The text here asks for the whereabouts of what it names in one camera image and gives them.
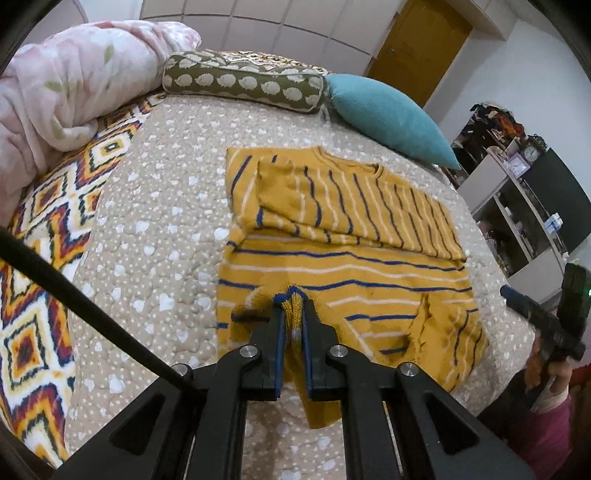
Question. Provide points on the black flat screen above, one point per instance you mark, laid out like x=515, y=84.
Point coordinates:
x=558, y=198

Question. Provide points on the purple table clock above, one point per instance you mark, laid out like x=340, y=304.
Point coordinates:
x=519, y=167

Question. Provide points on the white cluttered shelf unit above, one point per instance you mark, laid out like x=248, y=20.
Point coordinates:
x=489, y=175

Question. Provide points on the dark round clock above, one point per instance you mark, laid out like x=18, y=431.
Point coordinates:
x=532, y=151

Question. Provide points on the white arched headboard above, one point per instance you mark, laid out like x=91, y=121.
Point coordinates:
x=60, y=16

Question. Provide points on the teal ribbed pillow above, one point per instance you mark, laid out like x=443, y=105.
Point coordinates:
x=392, y=120

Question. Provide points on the yellow wooden door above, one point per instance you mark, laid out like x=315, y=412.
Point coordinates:
x=415, y=50

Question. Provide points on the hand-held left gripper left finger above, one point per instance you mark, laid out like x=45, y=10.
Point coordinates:
x=278, y=350

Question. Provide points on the white wardrobe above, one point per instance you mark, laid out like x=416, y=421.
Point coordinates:
x=277, y=23

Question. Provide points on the yellow striped sweater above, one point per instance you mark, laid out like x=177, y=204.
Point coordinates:
x=369, y=277

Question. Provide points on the geometric patterned blanket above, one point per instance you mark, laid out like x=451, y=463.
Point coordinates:
x=37, y=332

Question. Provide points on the beige dotted quilt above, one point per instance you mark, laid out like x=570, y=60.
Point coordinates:
x=161, y=230

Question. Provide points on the person's right forearm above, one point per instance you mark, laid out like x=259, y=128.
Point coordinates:
x=554, y=429

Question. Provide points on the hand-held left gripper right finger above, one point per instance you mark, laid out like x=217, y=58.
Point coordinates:
x=308, y=350

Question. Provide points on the person's right hand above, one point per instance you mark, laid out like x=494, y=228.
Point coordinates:
x=538, y=369

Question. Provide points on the pink floral duvet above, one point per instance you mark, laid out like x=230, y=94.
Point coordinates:
x=69, y=83

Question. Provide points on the olive hedgehog print bolster pillow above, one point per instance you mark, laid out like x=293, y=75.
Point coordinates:
x=240, y=83

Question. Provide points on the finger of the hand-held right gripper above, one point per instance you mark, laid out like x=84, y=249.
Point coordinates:
x=526, y=305

